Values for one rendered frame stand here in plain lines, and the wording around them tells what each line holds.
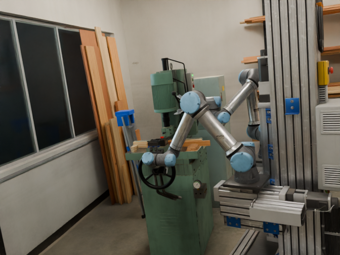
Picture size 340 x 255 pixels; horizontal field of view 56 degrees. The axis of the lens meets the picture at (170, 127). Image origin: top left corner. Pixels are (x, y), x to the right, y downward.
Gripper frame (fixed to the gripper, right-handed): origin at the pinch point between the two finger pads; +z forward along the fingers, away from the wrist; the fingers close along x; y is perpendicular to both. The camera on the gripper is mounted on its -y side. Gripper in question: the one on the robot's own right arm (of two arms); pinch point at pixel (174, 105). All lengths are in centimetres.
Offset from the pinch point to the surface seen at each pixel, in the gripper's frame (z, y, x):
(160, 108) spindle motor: 13.3, -4.7, -1.0
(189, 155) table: -9.1, -18.1, 33.3
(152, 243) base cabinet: 30, -59, 97
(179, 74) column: 3.2, -13.8, -36.1
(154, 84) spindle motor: 16.6, 4.8, -17.1
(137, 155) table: 34, -18, 33
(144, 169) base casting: 29, -24, 43
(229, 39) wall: -14, -166, -183
